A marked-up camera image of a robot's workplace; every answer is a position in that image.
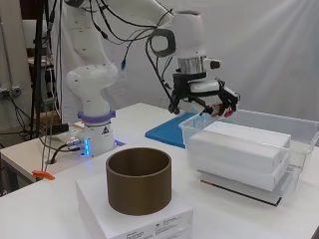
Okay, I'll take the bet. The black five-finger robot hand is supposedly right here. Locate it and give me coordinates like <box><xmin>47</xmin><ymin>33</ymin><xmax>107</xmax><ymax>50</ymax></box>
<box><xmin>167</xmin><ymin>71</ymin><xmax>241</xmax><ymax>119</ymax></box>

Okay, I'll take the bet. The blue plastic box lid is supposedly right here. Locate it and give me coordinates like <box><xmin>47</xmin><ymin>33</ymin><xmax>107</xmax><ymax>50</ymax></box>
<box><xmin>145</xmin><ymin>112</ymin><xmax>200</xmax><ymax>149</ymax></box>

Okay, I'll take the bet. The white book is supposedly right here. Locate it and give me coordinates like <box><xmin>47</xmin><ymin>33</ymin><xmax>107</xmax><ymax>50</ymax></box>
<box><xmin>187</xmin><ymin>150</ymin><xmax>291</xmax><ymax>192</ymax></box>
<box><xmin>202</xmin><ymin>120</ymin><xmax>292</xmax><ymax>149</ymax></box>
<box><xmin>187</xmin><ymin>130</ymin><xmax>287</xmax><ymax>174</ymax></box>

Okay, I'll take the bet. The white hanging sheet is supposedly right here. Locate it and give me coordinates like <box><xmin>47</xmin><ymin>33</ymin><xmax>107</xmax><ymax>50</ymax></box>
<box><xmin>49</xmin><ymin>0</ymin><xmax>319</xmax><ymax>122</ymax></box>

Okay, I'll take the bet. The brown round tub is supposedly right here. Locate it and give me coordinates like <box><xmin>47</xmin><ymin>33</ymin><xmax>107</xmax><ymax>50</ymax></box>
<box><xmin>105</xmin><ymin>146</ymin><xmax>173</xmax><ymax>216</ymax></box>

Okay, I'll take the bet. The thin dark-edged book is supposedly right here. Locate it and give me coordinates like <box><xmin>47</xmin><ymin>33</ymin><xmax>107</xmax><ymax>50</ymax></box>
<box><xmin>198</xmin><ymin>170</ymin><xmax>283</xmax><ymax>207</ymax></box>

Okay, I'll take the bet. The clear plastic box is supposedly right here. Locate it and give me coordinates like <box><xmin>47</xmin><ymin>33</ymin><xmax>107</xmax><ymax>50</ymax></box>
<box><xmin>178</xmin><ymin>109</ymin><xmax>319</xmax><ymax>200</ymax></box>

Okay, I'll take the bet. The black power strip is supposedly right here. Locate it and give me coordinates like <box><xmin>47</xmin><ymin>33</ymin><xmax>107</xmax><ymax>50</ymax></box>
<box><xmin>49</xmin><ymin>122</ymin><xmax>70</xmax><ymax>134</ymax></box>

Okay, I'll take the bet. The black stand pole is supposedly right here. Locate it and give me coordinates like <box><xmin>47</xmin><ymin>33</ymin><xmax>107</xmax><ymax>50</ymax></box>
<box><xmin>29</xmin><ymin>0</ymin><xmax>48</xmax><ymax>140</ymax></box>

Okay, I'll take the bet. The white flat box stand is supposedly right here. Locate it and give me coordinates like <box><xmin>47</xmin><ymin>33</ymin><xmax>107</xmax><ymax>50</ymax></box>
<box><xmin>75</xmin><ymin>172</ymin><xmax>194</xmax><ymax>239</ymax></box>

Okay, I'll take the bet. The orange clamp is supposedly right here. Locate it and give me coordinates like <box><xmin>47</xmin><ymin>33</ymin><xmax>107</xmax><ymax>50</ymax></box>
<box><xmin>32</xmin><ymin>169</ymin><xmax>56</xmax><ymax>181</ymax></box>

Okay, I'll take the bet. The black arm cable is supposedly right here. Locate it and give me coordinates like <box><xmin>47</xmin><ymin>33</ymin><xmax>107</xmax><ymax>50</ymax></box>
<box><xmin>145</xmin><ymin>28</ymin><xmax>177</xmax><ymax>111</ymax></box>

